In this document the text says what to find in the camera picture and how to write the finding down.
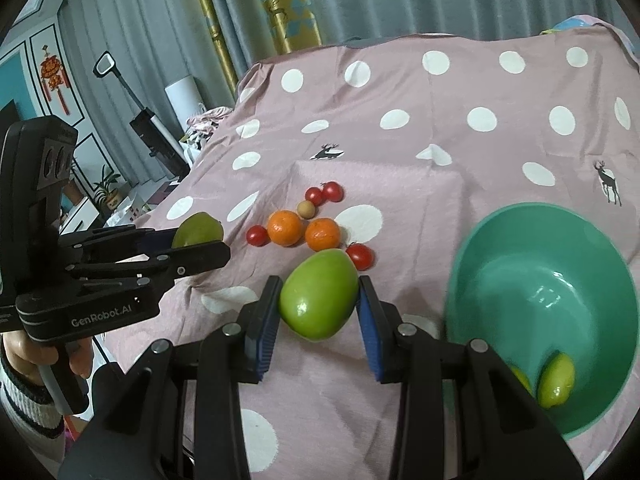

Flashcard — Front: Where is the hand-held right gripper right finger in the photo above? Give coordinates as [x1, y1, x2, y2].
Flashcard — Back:
[357, 276, 586, 480]

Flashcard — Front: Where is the white low cabinet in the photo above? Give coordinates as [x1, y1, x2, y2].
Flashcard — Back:
[60, 195, 101, 233]

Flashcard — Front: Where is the red knot wall decoration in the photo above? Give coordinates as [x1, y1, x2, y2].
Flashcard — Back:
[39, 45, 71, 117]

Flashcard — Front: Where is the green lemon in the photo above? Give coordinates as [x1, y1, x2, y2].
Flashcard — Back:
[509, 365, 533, 396]
[537, 352, 576, 409]

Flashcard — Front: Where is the yellow-green mango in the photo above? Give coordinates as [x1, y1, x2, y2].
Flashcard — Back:
[171, 212, 225, 249]

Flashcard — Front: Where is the pink polka dot blanket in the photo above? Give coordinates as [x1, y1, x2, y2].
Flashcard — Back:
[102, 27, 640, 480]

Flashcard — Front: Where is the pile of clothes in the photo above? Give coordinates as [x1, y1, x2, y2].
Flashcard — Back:
[182, 106, 233, 161]

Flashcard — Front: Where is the yellow curtain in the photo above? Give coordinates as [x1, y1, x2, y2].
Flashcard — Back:
[185, 0, 323, 96]

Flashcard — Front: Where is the person's left hand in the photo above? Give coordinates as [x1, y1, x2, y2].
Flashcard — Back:
[2, 334, 94, 387]

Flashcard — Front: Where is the green plastic bowl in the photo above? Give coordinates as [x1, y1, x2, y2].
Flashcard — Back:
[444, 202, 640, 437]

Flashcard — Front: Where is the white cylinder appliance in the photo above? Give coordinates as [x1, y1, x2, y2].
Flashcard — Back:
[165, 76, 203, 133]

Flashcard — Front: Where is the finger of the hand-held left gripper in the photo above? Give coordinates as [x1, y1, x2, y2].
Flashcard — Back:
[67, 241, 232, 288]
[59, 226, 177, 254]

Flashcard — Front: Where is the large green mango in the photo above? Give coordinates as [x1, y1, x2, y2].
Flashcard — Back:
[278, 249, 360, 339]

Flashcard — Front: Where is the orange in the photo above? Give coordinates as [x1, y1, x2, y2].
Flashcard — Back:
[304, 217, 342, 252]
[266, 209, 304, 247]

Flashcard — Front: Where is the potted plant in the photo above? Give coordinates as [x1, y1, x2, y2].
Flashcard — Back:
[92, 165, 123, 211]

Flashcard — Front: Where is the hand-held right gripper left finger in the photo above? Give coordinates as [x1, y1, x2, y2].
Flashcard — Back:
[57, 275, 285, 480]

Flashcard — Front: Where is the pastel patterned sheet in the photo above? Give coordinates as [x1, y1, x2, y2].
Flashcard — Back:
[540, 14, 640, 63]

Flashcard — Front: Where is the upright vacuum cleaner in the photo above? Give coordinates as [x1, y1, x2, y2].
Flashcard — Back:
[92, 54, 193, 181]

